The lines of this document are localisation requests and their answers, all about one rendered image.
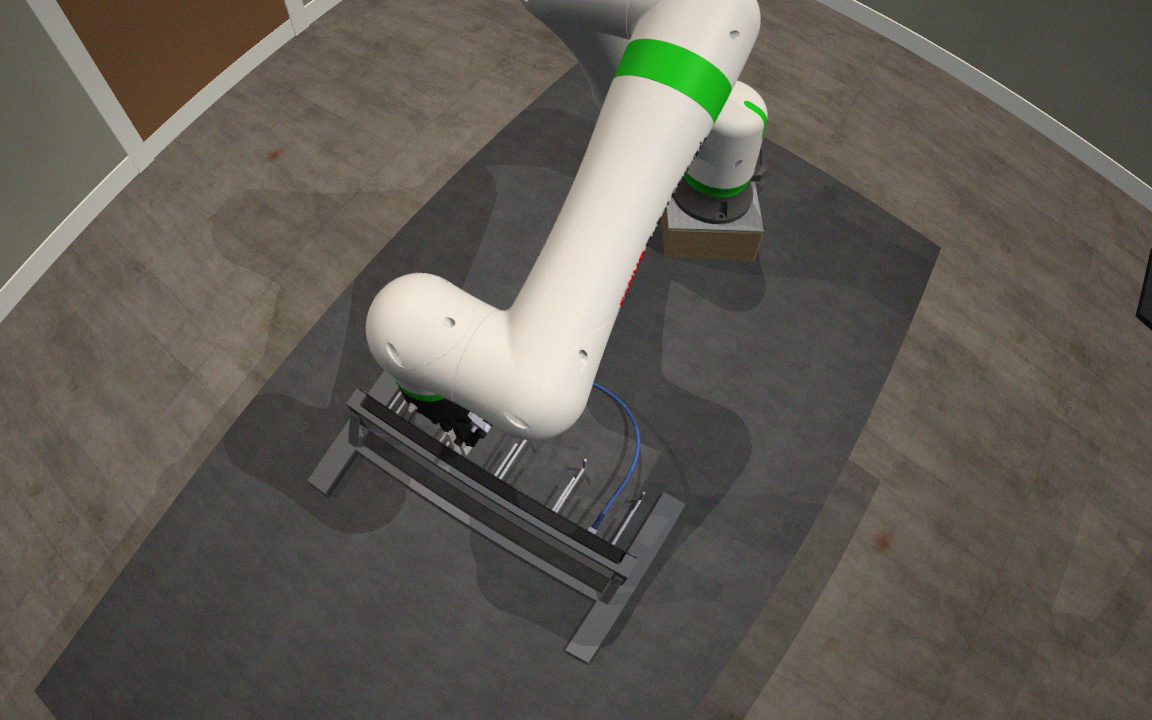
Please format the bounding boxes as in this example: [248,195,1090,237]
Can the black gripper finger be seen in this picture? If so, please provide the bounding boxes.
[432,420,456,448]
[447,412,492,456]

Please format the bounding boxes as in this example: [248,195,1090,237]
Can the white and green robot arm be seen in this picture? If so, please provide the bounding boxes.
[366,0,768,440]

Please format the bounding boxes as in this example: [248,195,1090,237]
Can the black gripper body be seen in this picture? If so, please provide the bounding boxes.
[425,408,471,423]

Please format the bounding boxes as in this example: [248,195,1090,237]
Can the blue patch cord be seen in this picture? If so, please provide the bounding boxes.
[593,382,641,521]

